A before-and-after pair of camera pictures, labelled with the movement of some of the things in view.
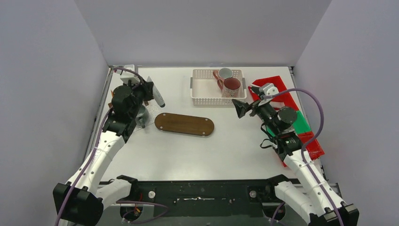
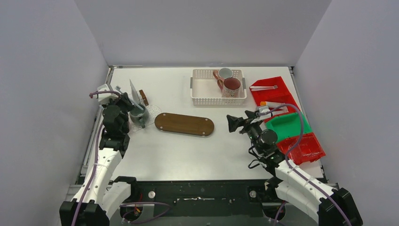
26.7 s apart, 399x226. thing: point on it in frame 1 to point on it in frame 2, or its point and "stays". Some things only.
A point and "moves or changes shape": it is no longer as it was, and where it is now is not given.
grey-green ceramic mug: x=142 y=117 stays
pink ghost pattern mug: x=230 y=87 stays
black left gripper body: x=148 y=90 to x=125 y=102
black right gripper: x=243 y=107 to x=235 y=123
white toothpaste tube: x=156 y=95 moves or changes shape
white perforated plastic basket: x=204 y=90 stays
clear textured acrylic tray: x=154 y=112 stays
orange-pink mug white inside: x=223 y=73 stays
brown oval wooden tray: x=187 y=124 stays
